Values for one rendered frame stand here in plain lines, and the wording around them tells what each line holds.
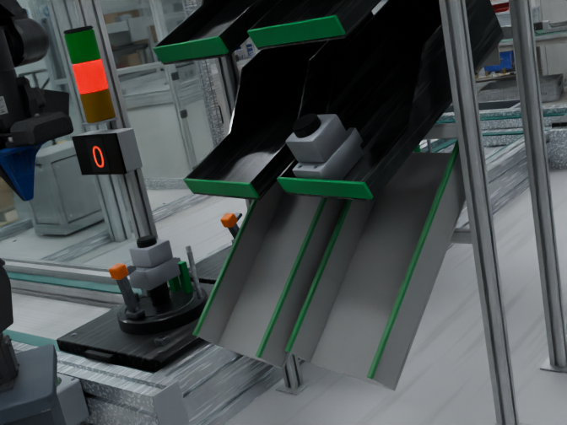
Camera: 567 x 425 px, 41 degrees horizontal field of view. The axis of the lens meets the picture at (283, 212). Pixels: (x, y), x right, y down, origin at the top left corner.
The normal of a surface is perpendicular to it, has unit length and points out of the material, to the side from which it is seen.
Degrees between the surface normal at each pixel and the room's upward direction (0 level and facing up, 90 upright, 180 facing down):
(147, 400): 90
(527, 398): 0
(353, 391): 0
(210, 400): 90
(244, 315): 45
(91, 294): 90
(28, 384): 0
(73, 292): 90
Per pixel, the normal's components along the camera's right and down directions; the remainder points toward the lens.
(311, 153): -0.58, 0.69
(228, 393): 0.77, 0.02
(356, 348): -0.65, -0.45
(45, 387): -0.19, -0.95
